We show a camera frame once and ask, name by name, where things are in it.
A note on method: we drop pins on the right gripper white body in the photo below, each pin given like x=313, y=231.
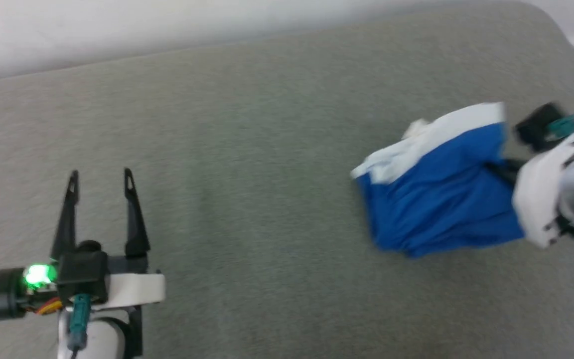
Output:
x=541, y=194

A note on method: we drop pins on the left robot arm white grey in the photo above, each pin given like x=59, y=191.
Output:
x=97, y=339

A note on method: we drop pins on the grey-green fabric sofa cushion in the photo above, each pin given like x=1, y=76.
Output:
x=267, y=149

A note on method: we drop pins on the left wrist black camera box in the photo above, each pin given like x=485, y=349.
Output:
x=82, y=271

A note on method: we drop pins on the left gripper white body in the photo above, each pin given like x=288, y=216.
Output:
x=135, y=289

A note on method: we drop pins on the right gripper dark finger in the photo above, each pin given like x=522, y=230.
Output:
x=503, y=172

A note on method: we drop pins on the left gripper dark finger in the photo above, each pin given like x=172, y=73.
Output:
x=135, y=224
x=65, y=224

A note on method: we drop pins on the left gripper black cylinder motor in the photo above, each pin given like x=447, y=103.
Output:
x=15, y=291

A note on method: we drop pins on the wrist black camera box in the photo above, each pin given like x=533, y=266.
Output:
x=82, y=271
x=538, y=127

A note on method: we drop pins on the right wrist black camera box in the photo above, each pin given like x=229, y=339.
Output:
x=538, y=127

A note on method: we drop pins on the blue shorts with white trim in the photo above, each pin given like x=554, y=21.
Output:
x=441, y=194

